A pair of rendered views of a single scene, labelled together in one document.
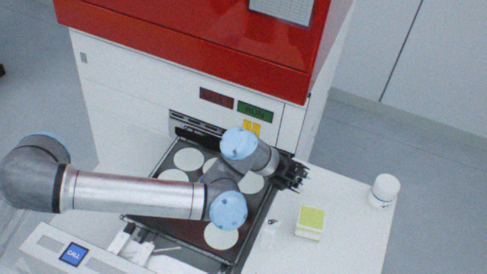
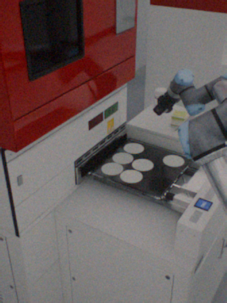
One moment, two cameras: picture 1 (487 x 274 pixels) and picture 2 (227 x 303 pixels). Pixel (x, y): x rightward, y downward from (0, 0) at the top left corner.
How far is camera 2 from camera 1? 1.67 m
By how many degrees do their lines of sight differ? 57
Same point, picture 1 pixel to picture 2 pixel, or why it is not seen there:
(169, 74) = (73, 129)
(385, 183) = (161, 90)
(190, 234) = (173, 171)
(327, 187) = (150, 116)
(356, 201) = not seen: hidden behind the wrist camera
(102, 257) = (203, 193)
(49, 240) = (192, 218)
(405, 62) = not seen: outside the picture
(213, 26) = (104, 59)
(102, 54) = (33, 159)
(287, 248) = not seen: hidden behind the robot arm
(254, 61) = (119, 67)
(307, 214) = (178, 114)
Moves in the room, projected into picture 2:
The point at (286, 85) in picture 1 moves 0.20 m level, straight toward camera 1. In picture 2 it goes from (130, 70) to (172, 76)
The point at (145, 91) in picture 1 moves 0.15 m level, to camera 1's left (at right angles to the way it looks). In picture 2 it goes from (61, 163) to (46, 184)
